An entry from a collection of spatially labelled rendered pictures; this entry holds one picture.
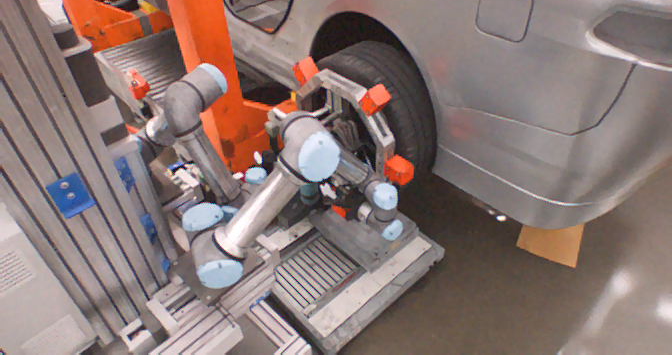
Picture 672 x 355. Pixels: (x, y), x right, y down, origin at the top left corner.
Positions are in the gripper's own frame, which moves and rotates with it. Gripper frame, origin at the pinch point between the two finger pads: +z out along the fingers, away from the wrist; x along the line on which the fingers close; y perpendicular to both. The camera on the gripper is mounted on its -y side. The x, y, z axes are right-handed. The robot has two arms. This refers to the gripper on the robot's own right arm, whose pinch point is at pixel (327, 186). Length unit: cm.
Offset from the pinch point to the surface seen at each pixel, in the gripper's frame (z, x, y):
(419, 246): -7, -55, -75
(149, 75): 247, -23, -56
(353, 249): 11, -23, -66
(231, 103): 65, 0, 8
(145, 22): 258, -37, -20
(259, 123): 67, -13, -11
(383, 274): -6, -28, -75
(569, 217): -70, -49, 0
